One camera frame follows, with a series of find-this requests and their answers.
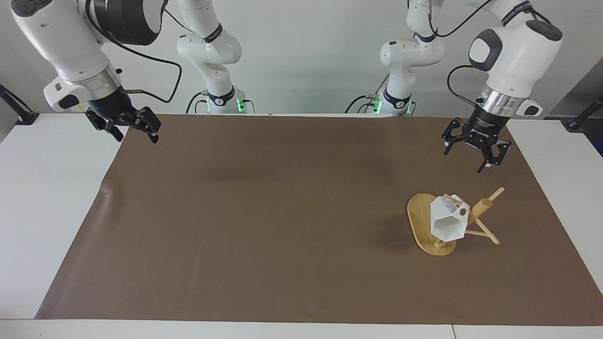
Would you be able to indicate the black stand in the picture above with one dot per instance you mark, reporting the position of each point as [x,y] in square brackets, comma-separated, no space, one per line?
[584,115]
[21,110]

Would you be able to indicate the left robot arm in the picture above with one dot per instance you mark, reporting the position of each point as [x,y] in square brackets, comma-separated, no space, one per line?
[518,52]

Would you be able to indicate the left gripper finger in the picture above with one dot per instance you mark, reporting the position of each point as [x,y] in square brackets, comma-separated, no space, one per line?
[494,157]
[452,136]

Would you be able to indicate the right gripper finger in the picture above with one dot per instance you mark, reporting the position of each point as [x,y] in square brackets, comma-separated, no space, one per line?
[109,126]
[148,121]

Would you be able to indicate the wooden cup rack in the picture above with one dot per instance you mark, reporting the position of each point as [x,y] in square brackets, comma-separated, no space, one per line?
[420,221]

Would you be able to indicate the white faceted cup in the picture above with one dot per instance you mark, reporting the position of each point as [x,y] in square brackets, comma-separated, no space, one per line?
[445,214]

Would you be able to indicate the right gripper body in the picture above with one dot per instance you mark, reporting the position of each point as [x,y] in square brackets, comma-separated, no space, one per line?
[110,106]

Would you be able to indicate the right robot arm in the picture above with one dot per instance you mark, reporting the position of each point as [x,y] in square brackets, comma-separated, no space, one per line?
[56,37]

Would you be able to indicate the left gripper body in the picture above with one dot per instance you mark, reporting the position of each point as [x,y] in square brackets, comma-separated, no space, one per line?
[485,129]

